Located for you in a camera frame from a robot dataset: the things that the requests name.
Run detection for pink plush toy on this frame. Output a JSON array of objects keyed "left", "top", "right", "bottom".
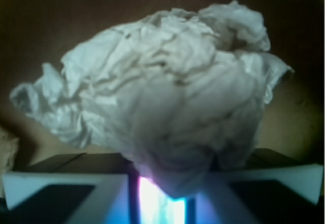
[{"left": 0, "top": 126, "right": 19, "bottom": 198}]

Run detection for white paper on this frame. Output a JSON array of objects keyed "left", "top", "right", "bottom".
[{"left": 10, "top": 1, "right": 293, "bottom": 199}]

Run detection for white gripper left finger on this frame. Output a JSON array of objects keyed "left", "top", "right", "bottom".
[{"left": 2, "top": 153, "right": 139, "bottom": 223}]

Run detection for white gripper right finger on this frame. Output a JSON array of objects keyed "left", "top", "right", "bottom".
[{"left": 185, "top": 148, "right": 324, "bottom": 223}]

